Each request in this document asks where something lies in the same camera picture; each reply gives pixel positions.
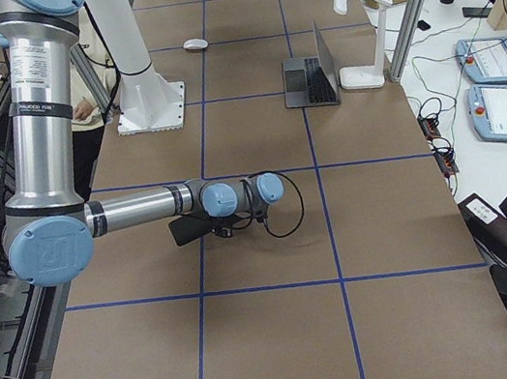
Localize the blue teach pendant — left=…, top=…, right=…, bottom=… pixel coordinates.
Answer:
left=455, top=37, right=507, bottom=85
left=466, top=84, right=507, bottom=142

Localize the blue teach pendant near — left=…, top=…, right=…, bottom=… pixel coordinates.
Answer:
left=466, top=84, right=507, bottom=142

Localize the grey laptop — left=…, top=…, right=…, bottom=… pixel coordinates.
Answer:
left=282, top=21, right=342, bottom=109

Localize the white desk lamp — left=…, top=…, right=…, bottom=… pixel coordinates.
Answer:
left=324, top=0, right=408, bottom=95

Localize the blue teach pendant far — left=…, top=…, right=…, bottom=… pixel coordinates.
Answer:
left=455, top=37, right=507, bottom=85

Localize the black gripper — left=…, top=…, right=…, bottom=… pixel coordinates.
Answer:
left=211, top=220, right=237, bottom=239

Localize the orange black adapter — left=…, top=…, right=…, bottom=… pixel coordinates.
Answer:
left=417, top=114, right=459, bottom=178

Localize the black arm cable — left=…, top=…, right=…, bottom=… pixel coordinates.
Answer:
left=212, top=164, right=311, bottom=248

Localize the person hand holding phone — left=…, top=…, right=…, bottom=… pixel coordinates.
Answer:
left=73, top=98, right=95, bottom=121

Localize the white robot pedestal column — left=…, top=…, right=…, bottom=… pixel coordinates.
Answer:
left=86, top=0, right=185, bottom=135

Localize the white computer mouse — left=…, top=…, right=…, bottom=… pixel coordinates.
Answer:
left=182, top=38, right=209, bottom=52

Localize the black mouse pad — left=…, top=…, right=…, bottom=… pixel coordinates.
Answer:
left=168, top=216, right=213, bottom=247

